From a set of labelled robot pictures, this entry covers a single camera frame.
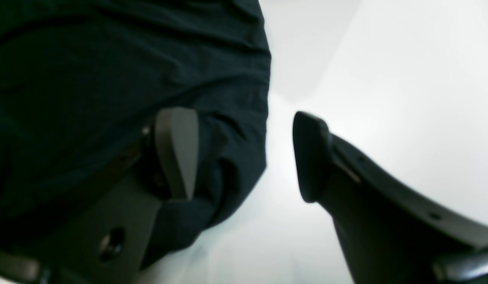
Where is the black t-shirt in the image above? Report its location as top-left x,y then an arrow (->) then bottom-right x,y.
0,0 -> 271,268

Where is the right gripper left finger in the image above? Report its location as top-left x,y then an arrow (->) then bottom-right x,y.
0,107 -> 199,284

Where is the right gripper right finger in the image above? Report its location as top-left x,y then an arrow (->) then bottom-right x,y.
292,111 -> 488,284

